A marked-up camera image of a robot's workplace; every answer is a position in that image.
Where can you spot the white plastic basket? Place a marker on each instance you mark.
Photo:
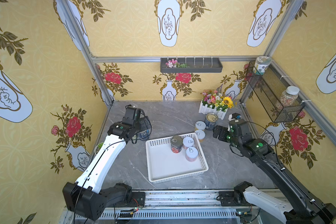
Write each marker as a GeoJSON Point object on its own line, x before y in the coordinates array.
{"type": "Point", "coordinates": [164, 165]}

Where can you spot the potted succulent white pot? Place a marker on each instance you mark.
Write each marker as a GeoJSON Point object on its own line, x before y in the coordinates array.
{"type": "Point", "coordinates": [97, 148]}

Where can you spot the pink artificial flowers on shelf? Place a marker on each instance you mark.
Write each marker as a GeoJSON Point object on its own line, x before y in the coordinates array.
{"type": "Point", "coordinates": [173, 63]}

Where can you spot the pink small can back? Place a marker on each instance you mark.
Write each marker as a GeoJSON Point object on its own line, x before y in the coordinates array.
{"type": "Point", "coordinates": [191, 154]}

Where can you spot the blue labelled tin can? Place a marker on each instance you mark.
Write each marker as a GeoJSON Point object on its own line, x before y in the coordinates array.
{"type": "Point", "coordinates": [144, 135]}

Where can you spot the flower box white fence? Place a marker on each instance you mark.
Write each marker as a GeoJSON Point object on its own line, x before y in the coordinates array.
{"type": "Point", "coordinates": [215, 102]}

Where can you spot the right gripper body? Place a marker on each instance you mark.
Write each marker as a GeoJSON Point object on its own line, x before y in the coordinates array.
{"type": "Point", "coordinates": [221, 132]}

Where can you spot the grey wall shelf tray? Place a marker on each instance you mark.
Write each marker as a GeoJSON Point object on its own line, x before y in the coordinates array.
{"type": "Point", "coordinates": [195, 65]}

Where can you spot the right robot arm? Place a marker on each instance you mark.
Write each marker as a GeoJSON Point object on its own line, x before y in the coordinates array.
{"type": "Point", "coordinates": [277, 179]}

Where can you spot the clear jar white lid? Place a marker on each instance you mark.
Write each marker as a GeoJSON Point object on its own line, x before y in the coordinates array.
{"type": "Point", "coordinates": [289, 96]}

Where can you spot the black wire wall basket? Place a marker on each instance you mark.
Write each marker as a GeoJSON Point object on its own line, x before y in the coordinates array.
{"type": "Point", "coordinates": [269, 88]}

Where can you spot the pink small can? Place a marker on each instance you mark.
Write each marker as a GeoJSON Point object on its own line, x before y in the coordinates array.
{"type": "Point", "coordinates": [188, 142]}
{"type": "Point", "coordinates": [191, 154]}

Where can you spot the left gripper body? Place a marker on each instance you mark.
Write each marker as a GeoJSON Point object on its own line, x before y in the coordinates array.
{"type": "Point", "coordinates": [143, 133]}

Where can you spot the yellow small can back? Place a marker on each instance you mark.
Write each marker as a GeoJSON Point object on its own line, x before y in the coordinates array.
{"type": "Point", "coordinates": [200, 125]}

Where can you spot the patterned jar on rack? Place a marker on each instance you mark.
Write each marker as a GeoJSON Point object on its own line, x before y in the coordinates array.
{"type": "Point", "coordinates": [261, 65]}

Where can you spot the pink small can front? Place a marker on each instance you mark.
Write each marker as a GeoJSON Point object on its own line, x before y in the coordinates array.
{"type": "Point", "coordinates": [188, 142]}

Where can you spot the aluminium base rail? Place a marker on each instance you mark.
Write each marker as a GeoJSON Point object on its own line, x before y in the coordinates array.
{"type": "Point", "coordinates": [184, 203]}

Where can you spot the blue can near flowers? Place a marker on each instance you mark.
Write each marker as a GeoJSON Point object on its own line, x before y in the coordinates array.
{"type": "Point", "coordinates": [210, 121]}

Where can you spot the red labelled tin can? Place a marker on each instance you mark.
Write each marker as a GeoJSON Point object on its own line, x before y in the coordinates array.
{"type": "Point", "coordinates": [176, 144]}

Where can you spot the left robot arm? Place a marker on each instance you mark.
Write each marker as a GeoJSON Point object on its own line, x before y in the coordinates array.
{"type": "Point", "coordinates": [100, 168]}

